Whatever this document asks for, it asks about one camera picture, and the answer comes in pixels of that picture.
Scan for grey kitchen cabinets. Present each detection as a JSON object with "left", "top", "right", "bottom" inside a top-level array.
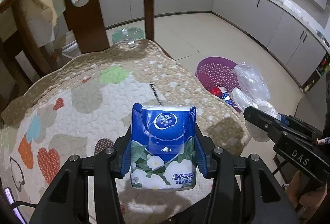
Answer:
[{"left": 99, "top": 0, "right": 329, "bottom": 85}]

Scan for green glass bowl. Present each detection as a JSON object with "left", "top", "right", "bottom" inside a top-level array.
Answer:
[{"left": 111, "top": 27, "right": 145, "bottom": 45}]

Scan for long red carton box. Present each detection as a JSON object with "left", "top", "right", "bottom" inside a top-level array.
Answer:
[{"left": 209, "top": 87, "right": 222, "bottom": 98}]

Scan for wooden chair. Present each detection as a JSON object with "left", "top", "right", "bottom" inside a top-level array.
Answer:
[{"left": 0, "top": 0, "right": 158, "bottom": 101}]

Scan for blue Vinda tissue pack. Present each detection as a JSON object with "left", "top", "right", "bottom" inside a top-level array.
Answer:
[{"left": 130, "top": 103, "right": 196, "bottom": 192}]

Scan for clear plastic bag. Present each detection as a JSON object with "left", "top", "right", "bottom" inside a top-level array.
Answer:
[{"left": 230, "top": 62, "right": 281, "bottom": 143}]

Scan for purple plastic waste basket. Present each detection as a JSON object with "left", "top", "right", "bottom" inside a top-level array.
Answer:
[{"left": 195, "top": 57, "right": 241, "bottom": 113}]

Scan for quilted heart pattern table cover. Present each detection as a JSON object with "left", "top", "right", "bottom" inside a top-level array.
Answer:
[{"left": 0, "top": 38, "right": 251, "bottom": 224}]

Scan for person right hand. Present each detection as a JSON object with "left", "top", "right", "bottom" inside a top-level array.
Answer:
[{"left": 285, "top": 170, "right": 328, "bottom": 214}]

